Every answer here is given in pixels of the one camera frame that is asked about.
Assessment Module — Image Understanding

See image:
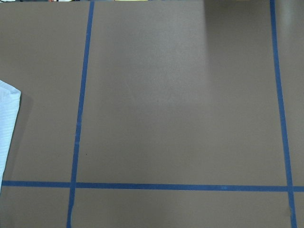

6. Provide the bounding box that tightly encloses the light blue long-sleeve shirt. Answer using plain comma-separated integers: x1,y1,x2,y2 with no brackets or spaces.
0,81,21,180

